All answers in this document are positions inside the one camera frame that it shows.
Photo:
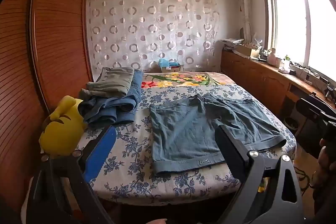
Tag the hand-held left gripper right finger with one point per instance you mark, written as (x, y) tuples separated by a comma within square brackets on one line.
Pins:
[(231, 153)]

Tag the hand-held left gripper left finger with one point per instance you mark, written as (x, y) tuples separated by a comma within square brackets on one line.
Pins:
[(102, 150)]

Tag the blue-grey shorts pants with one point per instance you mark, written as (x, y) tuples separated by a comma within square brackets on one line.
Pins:
[(183, 129)]

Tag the olive green pants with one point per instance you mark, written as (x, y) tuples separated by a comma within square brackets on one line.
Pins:
[(113, 82)]

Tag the bed with blue floral sheet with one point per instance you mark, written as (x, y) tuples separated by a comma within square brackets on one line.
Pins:
[(136, 148)]

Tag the yellow plush toy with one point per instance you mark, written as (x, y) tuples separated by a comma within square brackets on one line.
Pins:
[(60, 134)]

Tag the blue denim jeans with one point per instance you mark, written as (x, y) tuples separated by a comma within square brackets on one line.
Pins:
[(113, 106)]

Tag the white waste bin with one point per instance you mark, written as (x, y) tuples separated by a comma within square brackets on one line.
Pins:
[(291, 124)]

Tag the wooden cabinet counter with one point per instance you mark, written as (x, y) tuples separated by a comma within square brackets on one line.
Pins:
[(252, 77)]

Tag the black chair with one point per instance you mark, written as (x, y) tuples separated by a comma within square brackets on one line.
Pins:
[(312, 121)]

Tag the colourful floral blanket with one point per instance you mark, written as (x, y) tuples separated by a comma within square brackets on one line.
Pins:
[(183, 79)]

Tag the small cardboard box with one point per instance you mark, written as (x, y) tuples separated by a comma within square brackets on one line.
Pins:
[(172, 68)]

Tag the open cardboard box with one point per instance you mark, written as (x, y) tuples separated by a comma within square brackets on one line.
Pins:
[(248, 50)]

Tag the white jug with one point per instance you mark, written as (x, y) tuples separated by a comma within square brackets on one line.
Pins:
[(274, 57)]

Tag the green-capped bottle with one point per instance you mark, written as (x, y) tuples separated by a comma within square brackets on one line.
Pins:
[(286, 62)]

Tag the blue plastic bag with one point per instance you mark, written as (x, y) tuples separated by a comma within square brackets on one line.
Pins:
[(164, 62)]

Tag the stack of papers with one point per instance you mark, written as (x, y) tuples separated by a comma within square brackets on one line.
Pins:
[(231, 43)]

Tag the wooden slatted wardrobe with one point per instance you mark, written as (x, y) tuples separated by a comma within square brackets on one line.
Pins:
[(52, 43)]

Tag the wooden-framed window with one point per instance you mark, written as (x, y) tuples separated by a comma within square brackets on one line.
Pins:
[(288, 16)]

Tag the circle-patterned wall curtain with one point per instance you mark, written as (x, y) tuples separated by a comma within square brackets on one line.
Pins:
[(147, 29)]

